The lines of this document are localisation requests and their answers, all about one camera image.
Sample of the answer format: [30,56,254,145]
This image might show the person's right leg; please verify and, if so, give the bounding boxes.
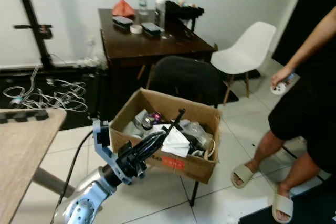
[248,129,288,174]

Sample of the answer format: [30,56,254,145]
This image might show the black metal pole stand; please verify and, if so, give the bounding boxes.
[13,0,54,70]

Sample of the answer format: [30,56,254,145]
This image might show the beige right slipper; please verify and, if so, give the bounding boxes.
[230,163,256,189]

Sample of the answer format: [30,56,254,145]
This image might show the purple shiny wrapper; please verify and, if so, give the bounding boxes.
[149,112,164,124]

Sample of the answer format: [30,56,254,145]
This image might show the crushed clear plastic bottle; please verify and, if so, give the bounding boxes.
[133,109,156,131]

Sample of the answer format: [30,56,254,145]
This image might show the brown cardboard box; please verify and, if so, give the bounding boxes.
[109,88,223,185]

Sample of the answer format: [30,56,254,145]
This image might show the light wooden table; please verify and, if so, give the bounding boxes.
[0,109,79,224]

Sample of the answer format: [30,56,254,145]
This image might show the black tray with small items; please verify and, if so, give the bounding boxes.
[165,0,205,31]

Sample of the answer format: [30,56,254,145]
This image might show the person's left leg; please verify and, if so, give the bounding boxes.
[277,151,325,199]

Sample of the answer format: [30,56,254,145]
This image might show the white handheld controller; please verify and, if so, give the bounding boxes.
[271,73,300,96]

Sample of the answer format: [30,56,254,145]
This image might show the beige cord loop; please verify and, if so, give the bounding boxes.
[204,134,219,160]

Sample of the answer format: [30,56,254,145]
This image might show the clear plastic packaging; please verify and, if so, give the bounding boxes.
[181,120,211,152]

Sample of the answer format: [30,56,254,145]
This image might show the black shorts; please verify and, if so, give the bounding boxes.
[268,51,336,175]

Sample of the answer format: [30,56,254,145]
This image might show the black slotted holder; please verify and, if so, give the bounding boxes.
[0,110,51,125]

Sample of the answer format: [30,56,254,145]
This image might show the person's leg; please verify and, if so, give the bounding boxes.
[277,151,325,199]
[248,129,288,174]

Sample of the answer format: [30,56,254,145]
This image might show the white tangled cables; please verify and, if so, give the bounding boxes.
[3,67,88,112]

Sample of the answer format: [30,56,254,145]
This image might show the white crumpled paper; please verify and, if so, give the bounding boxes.
[154,124,192,158]

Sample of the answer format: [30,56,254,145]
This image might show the black chair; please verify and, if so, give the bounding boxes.
[145,55,224,207]

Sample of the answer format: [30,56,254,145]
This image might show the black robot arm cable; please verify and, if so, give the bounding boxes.
[51,129,95,224]

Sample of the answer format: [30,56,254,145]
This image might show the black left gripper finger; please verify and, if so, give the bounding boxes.
[136,109,187,150]
[144,132,174,161]

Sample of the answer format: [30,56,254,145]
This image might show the person's right hand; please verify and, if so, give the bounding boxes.
[271,65,295,89]

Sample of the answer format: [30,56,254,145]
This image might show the beige left slipper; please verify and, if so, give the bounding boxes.
[271,192,294,224]

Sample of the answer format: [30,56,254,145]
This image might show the dark brown wooden table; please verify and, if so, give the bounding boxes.
[98,8,217,105]

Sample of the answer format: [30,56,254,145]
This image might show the white capped bottle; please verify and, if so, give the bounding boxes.
[154,0,167,28]

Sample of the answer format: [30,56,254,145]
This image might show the orange plastic bag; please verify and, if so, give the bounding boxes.
[111,0,136,18]

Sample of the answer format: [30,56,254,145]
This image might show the white plastic chair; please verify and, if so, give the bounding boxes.
[210,21,278,105]

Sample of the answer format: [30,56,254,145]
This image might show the flat black case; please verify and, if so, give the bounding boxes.
[141,23,165,37]
[112,16,134,30]

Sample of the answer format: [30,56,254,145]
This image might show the beige slipper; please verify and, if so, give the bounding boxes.
[230,163,256,189]
[271,192,294,224]

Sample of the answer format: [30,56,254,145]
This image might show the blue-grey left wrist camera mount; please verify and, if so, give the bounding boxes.
[92,119,133,185]

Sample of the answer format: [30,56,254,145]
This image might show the black floor mat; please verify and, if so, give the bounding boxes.
[238,200,336,224]

